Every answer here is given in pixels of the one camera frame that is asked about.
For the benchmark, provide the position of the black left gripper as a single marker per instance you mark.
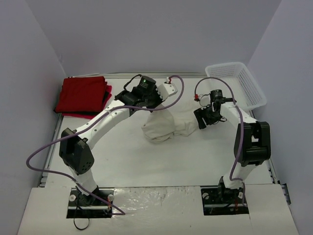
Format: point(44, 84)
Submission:
point(151, 102)

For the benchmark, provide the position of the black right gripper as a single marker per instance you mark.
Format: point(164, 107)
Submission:
point(201, 117)

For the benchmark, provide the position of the white t-shirt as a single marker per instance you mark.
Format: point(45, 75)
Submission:
point(166, 124)

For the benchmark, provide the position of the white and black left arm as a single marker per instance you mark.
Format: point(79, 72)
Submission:
point(76, 145)

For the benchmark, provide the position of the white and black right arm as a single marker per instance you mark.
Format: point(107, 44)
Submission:
point(252, 142)

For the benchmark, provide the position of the white plastic basket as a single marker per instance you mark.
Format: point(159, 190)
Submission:
point(247, 92)

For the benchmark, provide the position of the dark red folded t-shirt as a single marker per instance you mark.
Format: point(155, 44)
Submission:
point(81, 94)

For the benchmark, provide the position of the white foam board front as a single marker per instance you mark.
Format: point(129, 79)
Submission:
point(160, 211)

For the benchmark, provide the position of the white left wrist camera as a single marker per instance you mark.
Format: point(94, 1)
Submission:
point(166, 90)

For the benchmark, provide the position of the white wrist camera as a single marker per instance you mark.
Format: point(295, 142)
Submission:
point(166, 90)
point(198, 97)

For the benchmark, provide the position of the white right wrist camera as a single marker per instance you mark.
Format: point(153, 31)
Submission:
point(198, 97)

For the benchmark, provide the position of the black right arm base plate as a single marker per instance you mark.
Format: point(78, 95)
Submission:
point(216, 204)

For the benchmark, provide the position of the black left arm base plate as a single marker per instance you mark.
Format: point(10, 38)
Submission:
point(82, 206)

